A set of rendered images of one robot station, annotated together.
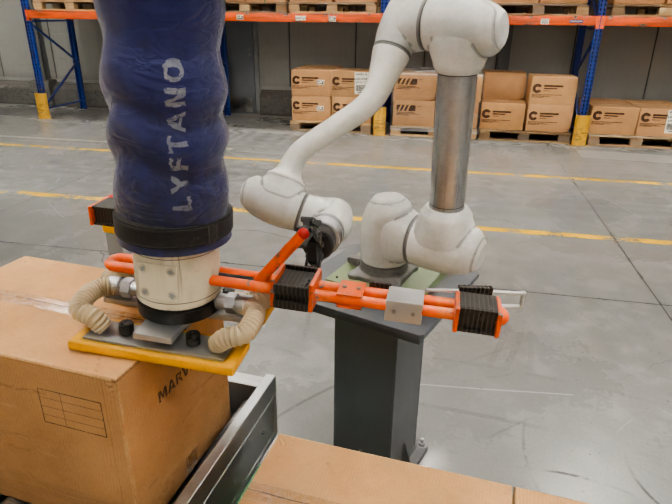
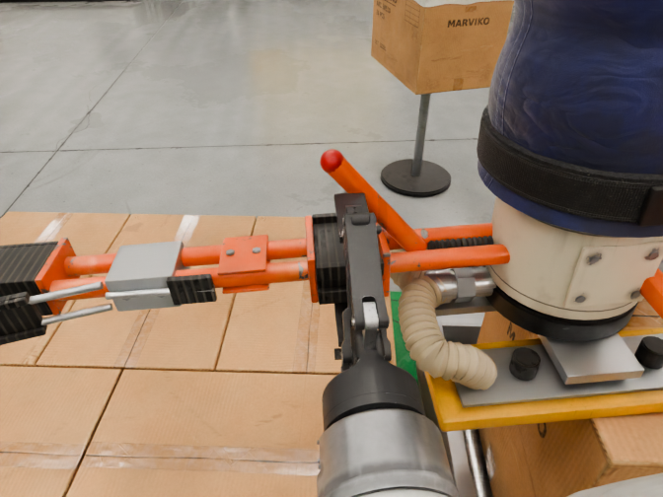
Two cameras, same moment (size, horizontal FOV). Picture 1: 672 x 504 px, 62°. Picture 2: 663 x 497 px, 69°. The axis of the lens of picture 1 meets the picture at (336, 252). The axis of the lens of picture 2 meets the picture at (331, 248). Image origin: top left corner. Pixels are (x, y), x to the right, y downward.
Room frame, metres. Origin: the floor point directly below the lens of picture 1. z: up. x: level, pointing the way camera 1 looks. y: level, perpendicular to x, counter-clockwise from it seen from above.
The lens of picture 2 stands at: (1.39, -0.04, 1.40)
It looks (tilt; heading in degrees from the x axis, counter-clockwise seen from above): 38 degrees down; 165
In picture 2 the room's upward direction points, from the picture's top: straight up
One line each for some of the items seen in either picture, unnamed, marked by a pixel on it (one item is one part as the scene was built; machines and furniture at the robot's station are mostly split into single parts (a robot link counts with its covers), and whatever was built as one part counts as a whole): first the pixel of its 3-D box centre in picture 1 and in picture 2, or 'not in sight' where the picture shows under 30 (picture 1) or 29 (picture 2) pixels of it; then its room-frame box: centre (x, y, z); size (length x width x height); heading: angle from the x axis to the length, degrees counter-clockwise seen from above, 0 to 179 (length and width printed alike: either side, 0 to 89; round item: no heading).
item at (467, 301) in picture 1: (476, 313); (25, 277); (0.92, -0.27, 1.05); 0.08 x 0.07 x 0.05; 79
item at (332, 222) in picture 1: (323, 235); (383, 473); (1.24, 0.03, 1.08); 0.09 x 0.06 x 0.09; 79
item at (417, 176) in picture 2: not in sight; (421, 128); (-0.84, 1.05, 0.31); 0.40 x 0.40 x 0.62
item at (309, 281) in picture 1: (296, 287); (345, 254); (0.99, 0.08, 1.07); 0.10 x 0.08 x 0.06; 169
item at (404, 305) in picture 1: (404, 305); (150, 275); (0.95, -0.13, 1.05); 0.07 x 0.07 x 0.04; 79
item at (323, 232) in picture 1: (316, 246); (368, 383); (1.17, 0.04, 1.08); 0.09 x 0.07 x 0.08; 169
